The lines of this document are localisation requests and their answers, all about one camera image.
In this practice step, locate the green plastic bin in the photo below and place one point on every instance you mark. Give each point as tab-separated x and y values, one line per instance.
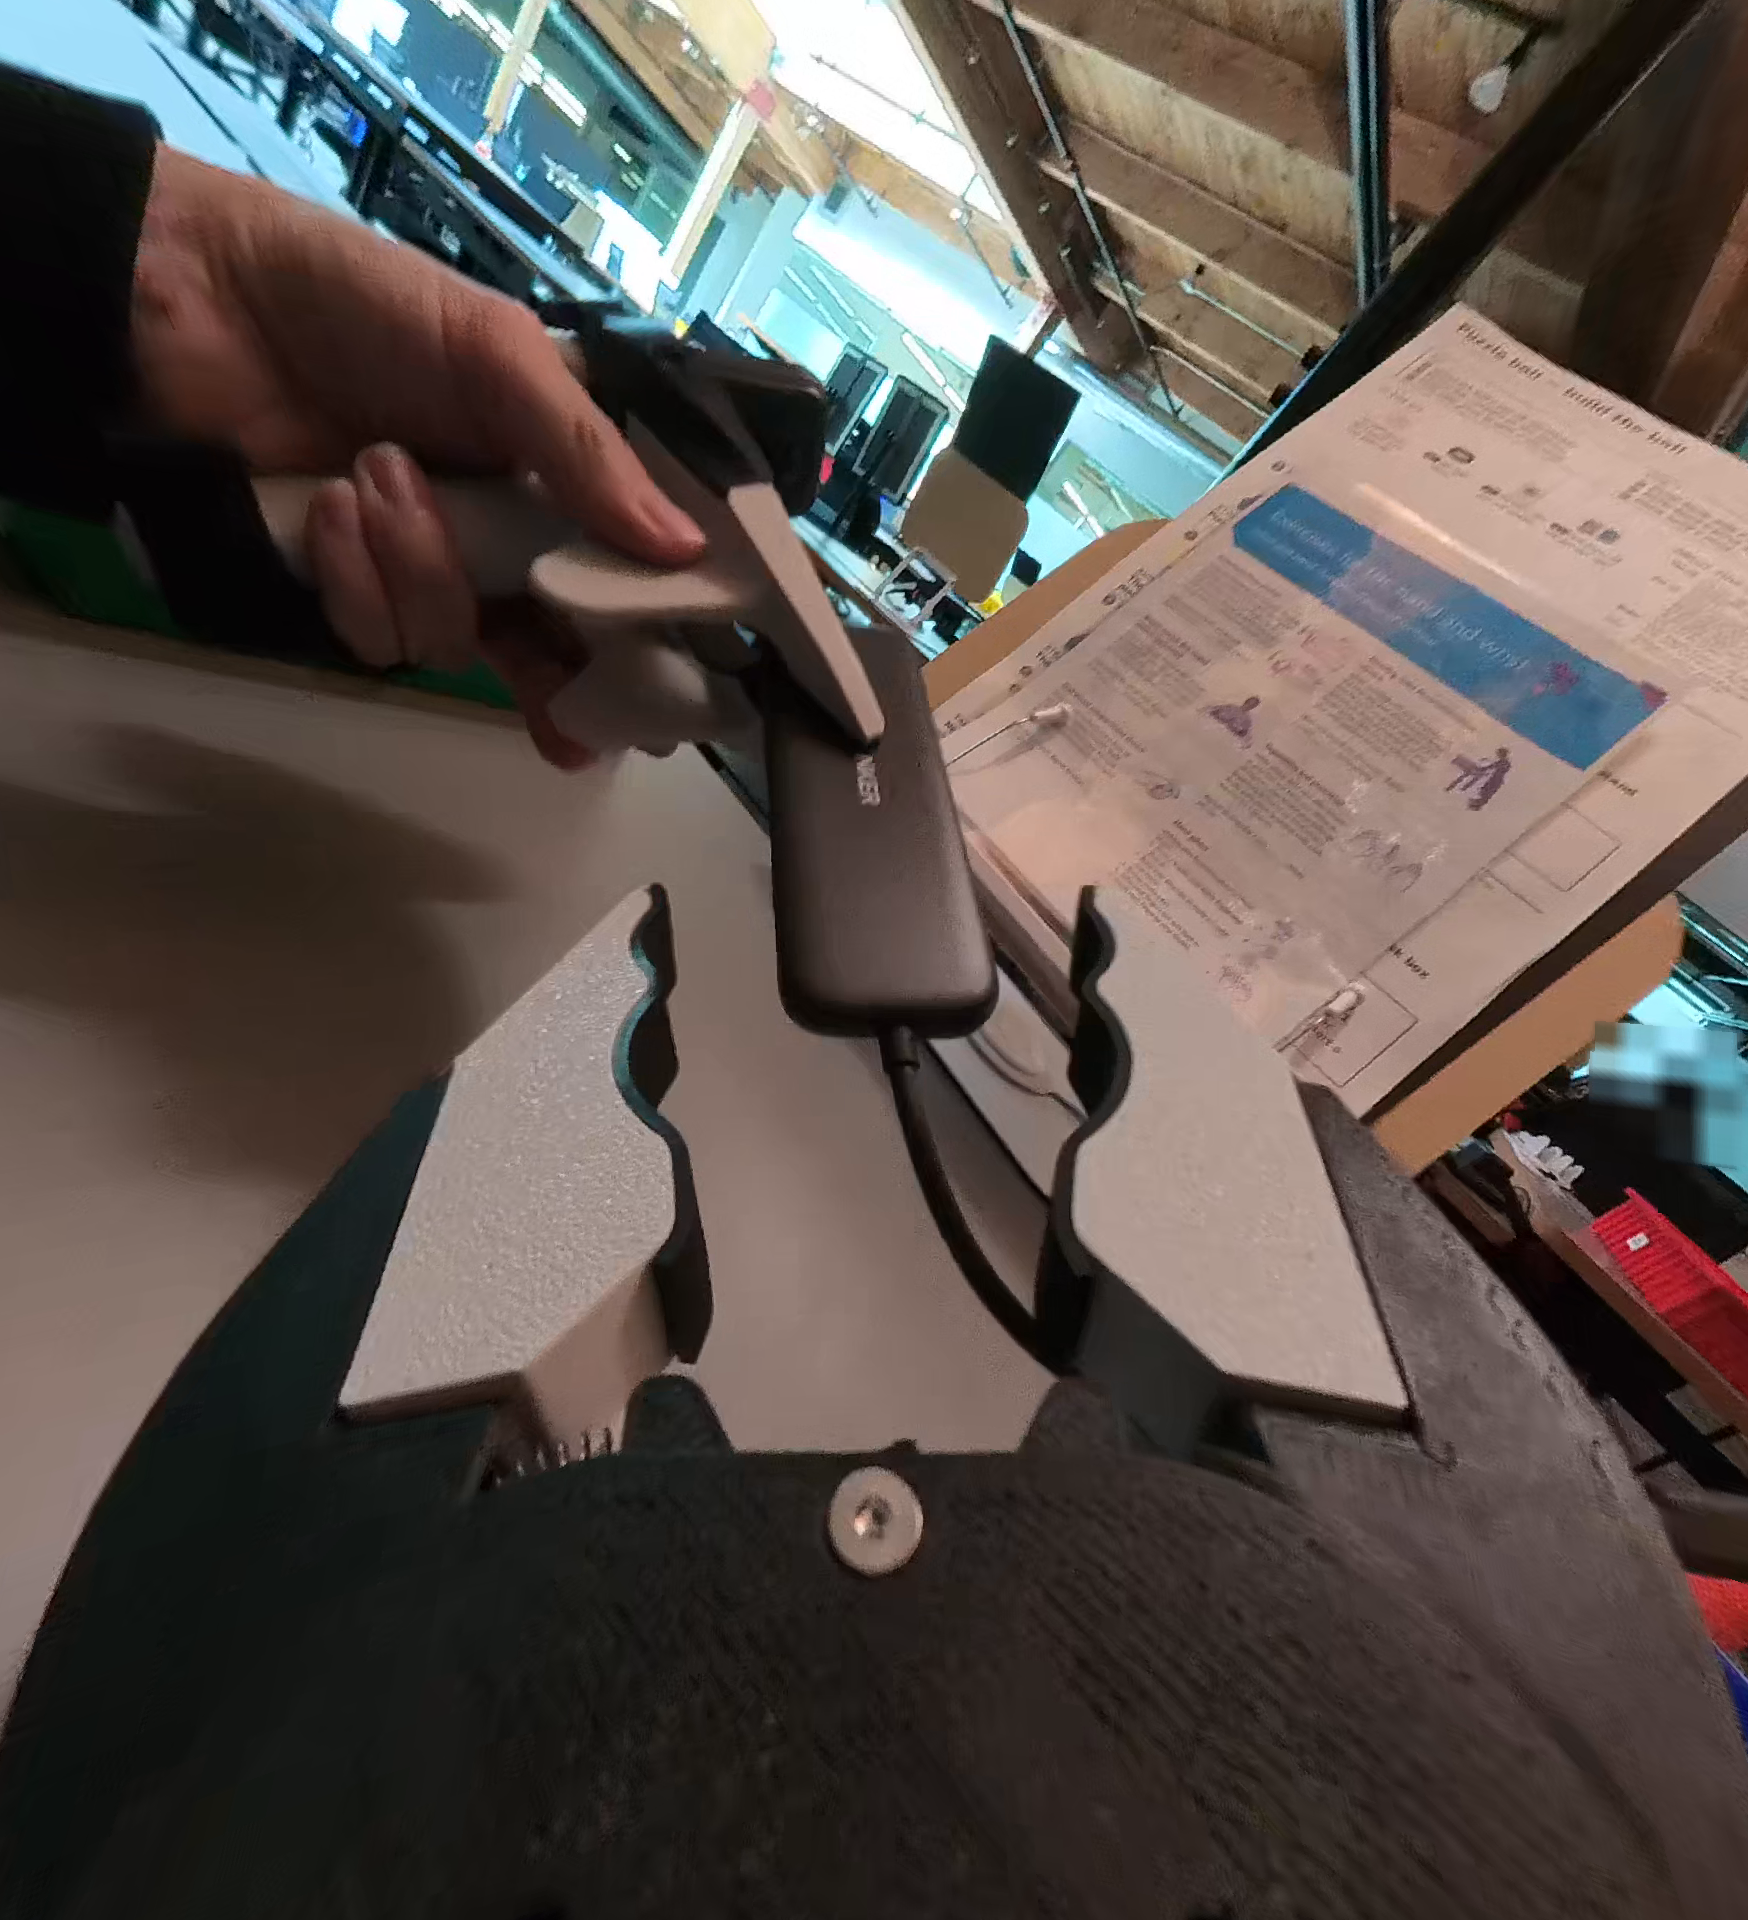
48	571

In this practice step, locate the person's left forearm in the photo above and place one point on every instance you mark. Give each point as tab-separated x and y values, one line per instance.
19	255

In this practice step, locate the red plastic bin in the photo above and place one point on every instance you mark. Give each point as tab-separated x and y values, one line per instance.
1713	1305

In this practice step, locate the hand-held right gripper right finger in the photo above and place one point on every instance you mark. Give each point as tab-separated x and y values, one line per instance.
1218	1200

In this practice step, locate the black monitor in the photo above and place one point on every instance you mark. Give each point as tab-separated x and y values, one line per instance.
1017	414

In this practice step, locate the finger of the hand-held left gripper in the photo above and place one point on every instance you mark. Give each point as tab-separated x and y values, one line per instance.
634	592
800	601

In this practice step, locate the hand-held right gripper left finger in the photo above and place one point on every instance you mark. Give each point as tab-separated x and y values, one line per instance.
514	1171

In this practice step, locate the large white instruction sheet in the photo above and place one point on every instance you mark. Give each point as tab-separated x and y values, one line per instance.
1640	450

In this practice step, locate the blue header exercise sheet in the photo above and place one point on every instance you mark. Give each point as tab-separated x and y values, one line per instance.
1339	736

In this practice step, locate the dark grey usb hub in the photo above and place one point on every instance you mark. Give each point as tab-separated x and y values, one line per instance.
874	854

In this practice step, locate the person's left hand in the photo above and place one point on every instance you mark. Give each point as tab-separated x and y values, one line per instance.
365	344

